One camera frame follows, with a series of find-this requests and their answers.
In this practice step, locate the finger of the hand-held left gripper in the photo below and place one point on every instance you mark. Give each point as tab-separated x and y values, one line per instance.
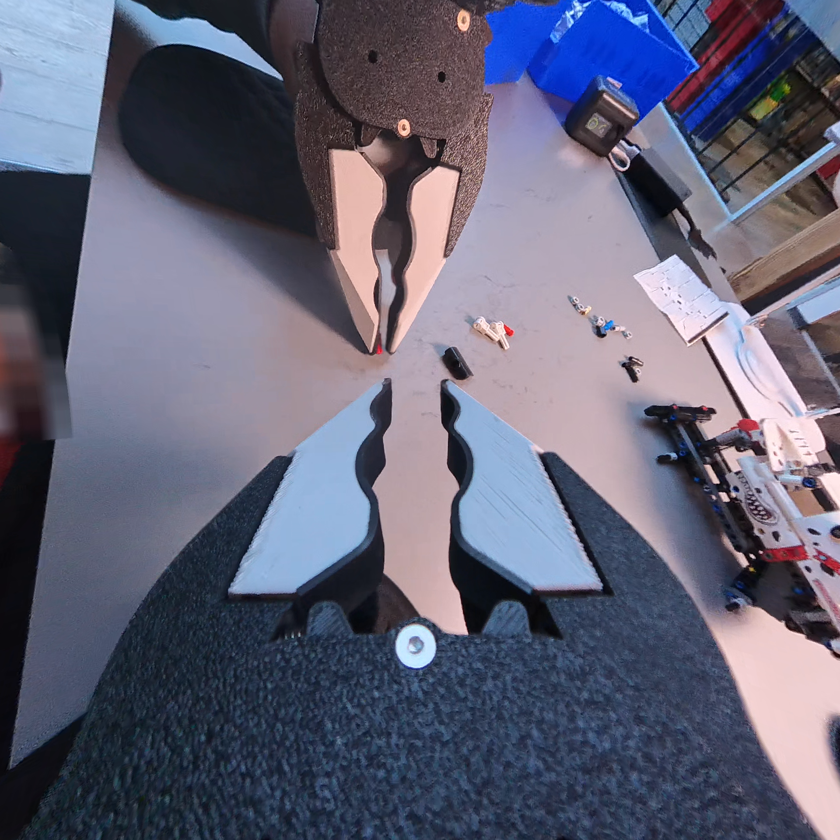
433	223
351	216

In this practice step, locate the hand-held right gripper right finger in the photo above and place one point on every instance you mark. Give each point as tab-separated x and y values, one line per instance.
525	518

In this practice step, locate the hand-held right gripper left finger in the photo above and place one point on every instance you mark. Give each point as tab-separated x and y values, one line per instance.
308	518

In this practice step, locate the black lego connector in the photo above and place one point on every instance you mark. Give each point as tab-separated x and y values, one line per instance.
457	363

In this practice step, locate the cluster of small lego pieces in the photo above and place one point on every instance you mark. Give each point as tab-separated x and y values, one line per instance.
600	326

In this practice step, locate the white lego monster truck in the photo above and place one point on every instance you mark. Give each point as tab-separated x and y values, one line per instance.
768	505

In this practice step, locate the blue plastic bin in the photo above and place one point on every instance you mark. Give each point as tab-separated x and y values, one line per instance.
610	52
512	46

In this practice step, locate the black wrist rest pad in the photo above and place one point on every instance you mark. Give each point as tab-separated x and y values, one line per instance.
197	131

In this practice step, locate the black box green mark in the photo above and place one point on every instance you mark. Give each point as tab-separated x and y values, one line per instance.
600	121

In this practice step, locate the black power adapter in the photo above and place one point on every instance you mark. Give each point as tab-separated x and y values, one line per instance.
656	184

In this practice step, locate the white sticker sheet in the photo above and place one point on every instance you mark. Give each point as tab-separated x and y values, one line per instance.
679	295

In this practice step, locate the grey wood panel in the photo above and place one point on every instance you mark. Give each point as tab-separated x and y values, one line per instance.
52	79

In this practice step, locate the shelf of coloured bins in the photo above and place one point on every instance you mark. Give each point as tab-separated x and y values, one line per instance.
741	59

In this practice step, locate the wooden post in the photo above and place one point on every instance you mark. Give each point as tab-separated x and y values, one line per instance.
787	259

